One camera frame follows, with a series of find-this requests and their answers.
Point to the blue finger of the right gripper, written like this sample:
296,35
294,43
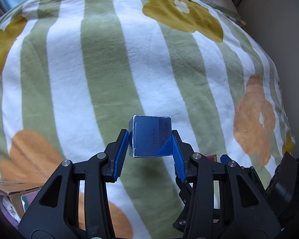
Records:
185,194
225,159

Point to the striped floral fleece blanket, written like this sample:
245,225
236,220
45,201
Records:
74,72

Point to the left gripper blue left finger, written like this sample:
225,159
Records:
73,202

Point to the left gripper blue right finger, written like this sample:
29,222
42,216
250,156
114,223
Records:
225,202

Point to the open cardboard box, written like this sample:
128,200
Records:
15,198

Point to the black red lipstick tube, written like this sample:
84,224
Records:
212,158

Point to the small blue cardboard box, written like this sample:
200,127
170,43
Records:
150,136

